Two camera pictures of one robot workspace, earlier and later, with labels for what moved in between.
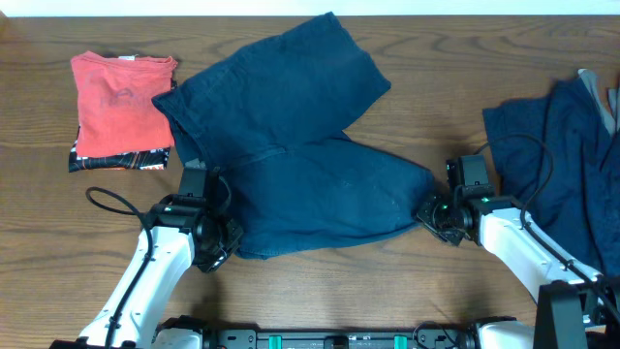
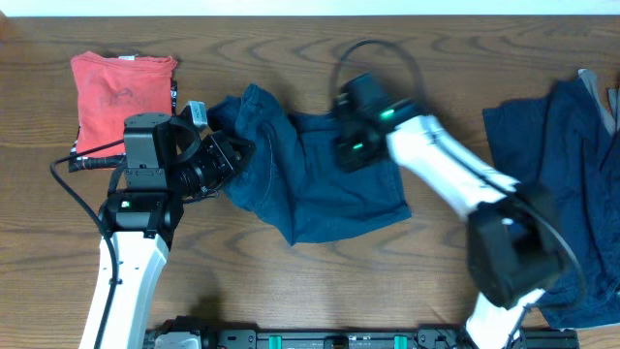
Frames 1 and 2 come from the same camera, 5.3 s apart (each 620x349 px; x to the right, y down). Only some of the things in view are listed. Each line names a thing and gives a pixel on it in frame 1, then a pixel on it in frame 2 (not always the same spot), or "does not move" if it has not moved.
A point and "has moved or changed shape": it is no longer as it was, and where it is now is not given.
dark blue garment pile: (558, 158) does not move
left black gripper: (221, 245) -> (226, 155)
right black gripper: (424, 215) -> (345, 160)
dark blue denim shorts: (272, 119) has moved or changed shape
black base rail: (428, 337) does not move
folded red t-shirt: (116, 113) does not move
